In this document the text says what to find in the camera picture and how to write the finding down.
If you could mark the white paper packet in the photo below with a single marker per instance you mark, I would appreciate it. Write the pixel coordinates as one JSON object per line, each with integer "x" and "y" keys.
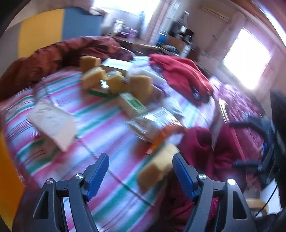
{"x": 52, "y": 125}

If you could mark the green and white carton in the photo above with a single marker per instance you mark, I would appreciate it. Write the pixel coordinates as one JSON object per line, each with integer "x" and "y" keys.
{"x": 116, "y": 65}

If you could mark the striped tablecloth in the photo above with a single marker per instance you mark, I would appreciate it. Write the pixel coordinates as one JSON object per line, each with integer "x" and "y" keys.
{"x": 100, "y": 133}

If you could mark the flat green packet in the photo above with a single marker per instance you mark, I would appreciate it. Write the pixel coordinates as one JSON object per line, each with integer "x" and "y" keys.
{"x": 101, "y": 91}

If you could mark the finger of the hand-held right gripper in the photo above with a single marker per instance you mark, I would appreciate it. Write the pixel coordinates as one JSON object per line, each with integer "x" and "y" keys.
{"x": 248, "y": 165}
{"x": 248, "y": 126}

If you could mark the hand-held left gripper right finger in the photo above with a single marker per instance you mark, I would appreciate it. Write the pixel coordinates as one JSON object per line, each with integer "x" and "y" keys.
{"x": 183, "y": 177}

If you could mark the clear rice snack packet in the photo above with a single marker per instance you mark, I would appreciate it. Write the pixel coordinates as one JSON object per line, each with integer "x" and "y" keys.
{"x": 152, "y": 122}

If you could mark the maroon cloth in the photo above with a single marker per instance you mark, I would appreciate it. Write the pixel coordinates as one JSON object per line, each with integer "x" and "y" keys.
{"x": 205, "y": 151}

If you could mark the brown padded jacket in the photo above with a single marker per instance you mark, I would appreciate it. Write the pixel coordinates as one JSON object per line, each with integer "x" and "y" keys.
{"x": 44, "y": 64}

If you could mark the red fleece towel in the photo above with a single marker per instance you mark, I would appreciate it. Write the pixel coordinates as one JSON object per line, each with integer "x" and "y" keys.
{"x": 181, "y": 71}

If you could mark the yellow sponge block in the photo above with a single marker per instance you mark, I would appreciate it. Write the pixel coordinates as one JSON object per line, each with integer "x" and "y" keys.
{"x": 116, "y": 84}
{"x": 141, "y": 88}
{"x": 89, "y": 63}
{"x": 93, "y": 78}
{"x": 157, "y": 166}

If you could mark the wooden side desk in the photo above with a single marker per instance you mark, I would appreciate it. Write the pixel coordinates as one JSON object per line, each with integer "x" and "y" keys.
{"x": 138, "y": 45}

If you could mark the yellow and blue cabinet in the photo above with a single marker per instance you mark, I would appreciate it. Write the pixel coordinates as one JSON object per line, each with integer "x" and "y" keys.
{"x": 40, "y": 33}

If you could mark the blue jug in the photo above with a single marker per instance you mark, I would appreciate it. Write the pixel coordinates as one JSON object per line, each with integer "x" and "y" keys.
{"x": 162, "y": 36}

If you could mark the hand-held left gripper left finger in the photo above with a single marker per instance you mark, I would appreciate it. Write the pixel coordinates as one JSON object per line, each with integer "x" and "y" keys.
{"x": 97, "y": 177}

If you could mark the small green and white box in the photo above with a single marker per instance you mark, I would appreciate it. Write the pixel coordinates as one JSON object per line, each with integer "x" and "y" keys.
{"x": 131, "y": 104}

